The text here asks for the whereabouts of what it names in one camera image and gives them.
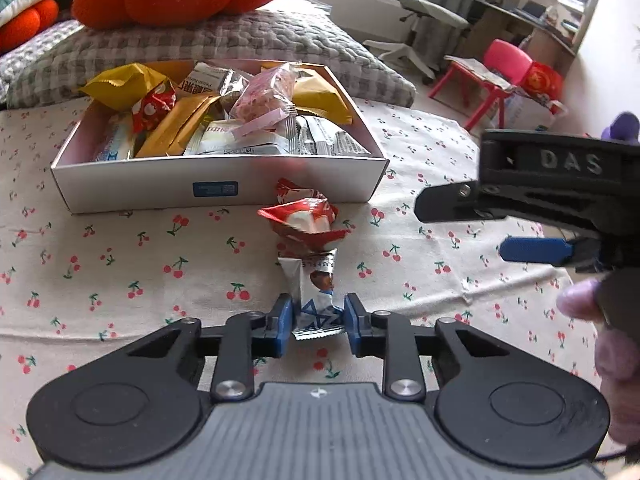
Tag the cherry print bed sheet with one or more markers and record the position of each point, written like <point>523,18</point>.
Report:
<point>125,260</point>

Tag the wooden desk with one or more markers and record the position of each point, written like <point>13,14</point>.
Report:
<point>550,35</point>

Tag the person's right hand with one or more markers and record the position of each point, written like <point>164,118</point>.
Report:
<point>620,370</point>

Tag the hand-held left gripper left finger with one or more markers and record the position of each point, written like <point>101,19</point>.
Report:
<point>282,325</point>

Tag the grey office chair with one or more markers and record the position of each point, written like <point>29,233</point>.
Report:
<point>425,5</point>

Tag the purple rounded object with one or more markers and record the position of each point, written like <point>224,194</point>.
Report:
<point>622,127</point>

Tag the grey newsprint snack packet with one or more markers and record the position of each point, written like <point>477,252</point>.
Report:
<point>335,137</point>

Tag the white box pink inside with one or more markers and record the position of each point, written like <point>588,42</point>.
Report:
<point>150,185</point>

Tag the crinkled yellow snack packet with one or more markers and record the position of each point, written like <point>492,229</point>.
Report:
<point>125,85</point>

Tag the red snack packet white dots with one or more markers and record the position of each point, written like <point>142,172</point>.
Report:
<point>155,107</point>

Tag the pink child chair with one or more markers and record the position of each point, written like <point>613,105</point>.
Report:
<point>505,57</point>

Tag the yellow snack bar packet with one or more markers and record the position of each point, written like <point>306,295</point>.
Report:
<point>175,125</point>

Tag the patterned seat cloth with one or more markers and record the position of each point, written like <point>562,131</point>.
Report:
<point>480,72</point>

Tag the small silver truffle packet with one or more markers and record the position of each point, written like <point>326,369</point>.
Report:
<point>315,280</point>

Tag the pink cake clear wrapper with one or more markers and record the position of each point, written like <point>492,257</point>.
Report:
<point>262,97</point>

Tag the silver blue snack packet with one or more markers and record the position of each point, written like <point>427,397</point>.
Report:
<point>115,140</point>

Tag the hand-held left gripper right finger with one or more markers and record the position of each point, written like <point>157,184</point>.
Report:
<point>355,325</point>

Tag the white snack packet brown print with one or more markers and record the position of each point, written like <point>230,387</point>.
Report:
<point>210,82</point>

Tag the grey checked pillow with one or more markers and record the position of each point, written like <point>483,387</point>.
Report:
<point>250,40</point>

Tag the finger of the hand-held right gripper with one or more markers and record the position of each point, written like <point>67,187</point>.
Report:
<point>445,205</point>
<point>535,250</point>

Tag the yellow snack packet dark print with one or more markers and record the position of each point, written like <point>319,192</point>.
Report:
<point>320,97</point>

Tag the small orange pumpkin cushion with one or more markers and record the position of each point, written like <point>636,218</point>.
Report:
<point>25,25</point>

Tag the red gift bag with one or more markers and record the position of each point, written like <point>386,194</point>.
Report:
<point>542,80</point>

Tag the white paper bag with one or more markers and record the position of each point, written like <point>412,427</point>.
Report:
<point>530,112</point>

